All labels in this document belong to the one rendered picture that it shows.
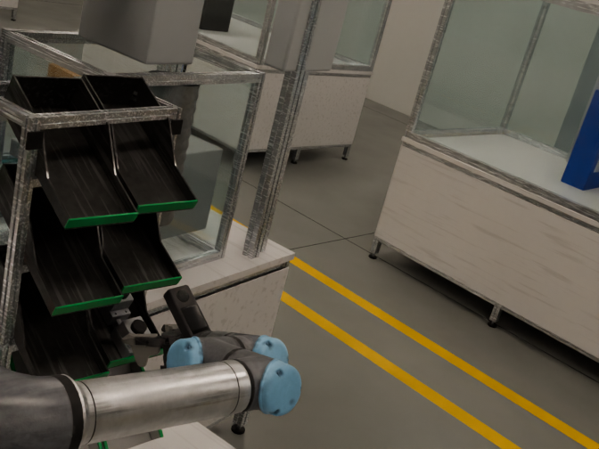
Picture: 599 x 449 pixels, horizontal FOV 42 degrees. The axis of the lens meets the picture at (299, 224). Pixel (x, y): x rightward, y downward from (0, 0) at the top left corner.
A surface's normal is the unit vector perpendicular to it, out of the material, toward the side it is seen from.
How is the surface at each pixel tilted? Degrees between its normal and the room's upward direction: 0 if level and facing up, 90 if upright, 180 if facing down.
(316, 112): 90
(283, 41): 90
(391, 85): 90
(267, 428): 0
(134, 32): 90
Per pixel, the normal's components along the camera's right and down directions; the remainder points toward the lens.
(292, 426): 0.24, -0.91
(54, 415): 0.58, -0.31
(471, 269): -0.67, 0.11
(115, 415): 0.72, 0.04
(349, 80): 0.70, 0.41
